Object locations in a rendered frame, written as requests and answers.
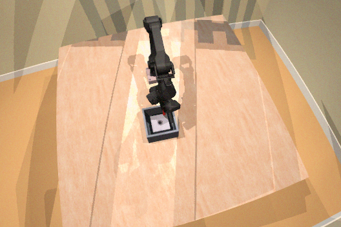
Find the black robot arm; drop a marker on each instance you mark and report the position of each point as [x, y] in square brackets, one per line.
[159, 62]

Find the white square plate with hole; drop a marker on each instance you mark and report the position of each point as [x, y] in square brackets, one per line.
[160, 123]

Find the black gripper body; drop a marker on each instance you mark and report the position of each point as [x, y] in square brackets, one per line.
[170, 104]

